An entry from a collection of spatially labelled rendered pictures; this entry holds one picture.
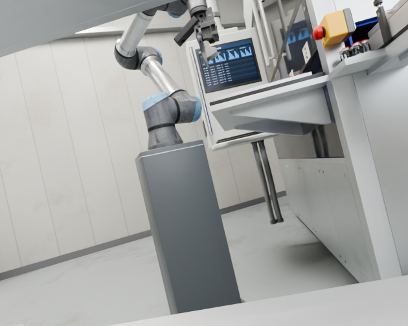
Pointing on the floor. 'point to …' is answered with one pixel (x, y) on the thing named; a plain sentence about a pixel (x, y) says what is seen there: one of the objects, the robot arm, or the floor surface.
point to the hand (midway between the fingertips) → (205, 64)
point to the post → (357, 154)
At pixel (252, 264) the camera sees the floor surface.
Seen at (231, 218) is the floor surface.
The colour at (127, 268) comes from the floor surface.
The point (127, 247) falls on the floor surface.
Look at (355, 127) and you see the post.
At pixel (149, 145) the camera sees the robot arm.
